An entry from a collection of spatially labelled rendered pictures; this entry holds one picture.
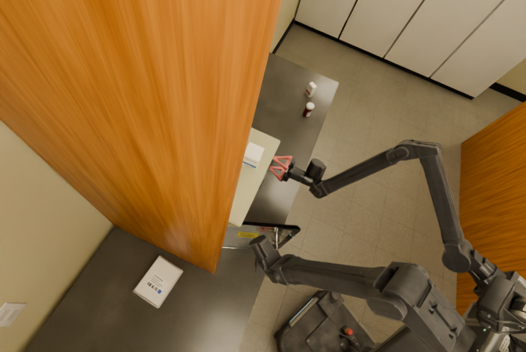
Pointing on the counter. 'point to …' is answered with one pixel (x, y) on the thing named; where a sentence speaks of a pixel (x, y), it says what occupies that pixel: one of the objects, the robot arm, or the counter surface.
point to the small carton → (253, 156)
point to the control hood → (245, 192)
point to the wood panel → (141, 83)
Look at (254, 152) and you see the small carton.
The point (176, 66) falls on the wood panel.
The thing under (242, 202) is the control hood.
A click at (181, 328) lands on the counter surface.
